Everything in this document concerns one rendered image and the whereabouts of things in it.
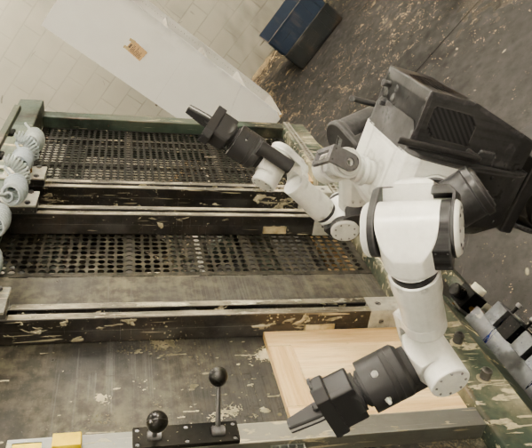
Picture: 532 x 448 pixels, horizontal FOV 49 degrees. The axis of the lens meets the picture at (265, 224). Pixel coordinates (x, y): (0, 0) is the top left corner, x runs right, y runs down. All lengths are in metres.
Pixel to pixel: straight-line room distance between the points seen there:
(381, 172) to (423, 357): 0.43
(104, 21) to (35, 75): 1.83
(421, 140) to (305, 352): 0.59
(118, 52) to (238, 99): 1.08
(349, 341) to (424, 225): 0.77
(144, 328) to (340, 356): 0.47
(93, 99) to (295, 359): 5.59
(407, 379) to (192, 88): 4.48
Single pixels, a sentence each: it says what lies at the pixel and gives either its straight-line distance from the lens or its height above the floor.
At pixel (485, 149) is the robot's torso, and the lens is 1.25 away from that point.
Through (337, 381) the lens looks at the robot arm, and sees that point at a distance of 0.98.
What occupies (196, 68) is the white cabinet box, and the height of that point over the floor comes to 0.88.
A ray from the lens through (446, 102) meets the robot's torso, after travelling 1.17.
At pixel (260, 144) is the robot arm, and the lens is 1.48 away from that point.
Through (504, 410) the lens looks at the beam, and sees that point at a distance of 1.43.
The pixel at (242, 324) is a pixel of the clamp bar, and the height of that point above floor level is 1.29.
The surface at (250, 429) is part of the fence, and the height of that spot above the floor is 1.33.
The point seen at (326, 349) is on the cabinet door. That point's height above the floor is 1.11.
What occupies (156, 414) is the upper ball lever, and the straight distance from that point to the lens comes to 1.07.
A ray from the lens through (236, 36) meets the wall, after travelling 6.62.
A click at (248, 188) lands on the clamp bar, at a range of 2.13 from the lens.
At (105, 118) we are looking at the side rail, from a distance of 2.80.
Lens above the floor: 2.01
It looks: 26 degrees down
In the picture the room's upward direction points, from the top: 57 degrees counter-clockwise
